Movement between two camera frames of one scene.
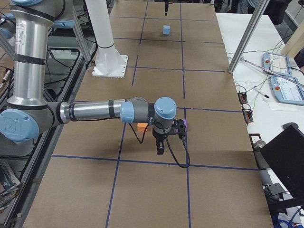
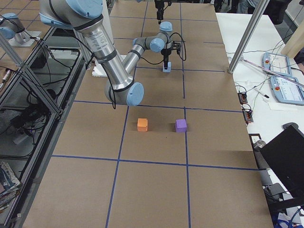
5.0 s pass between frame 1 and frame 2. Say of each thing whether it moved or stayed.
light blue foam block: moved
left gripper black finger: moved
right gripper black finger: moved
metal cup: stayed
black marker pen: stayed
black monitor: stayed
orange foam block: stayed
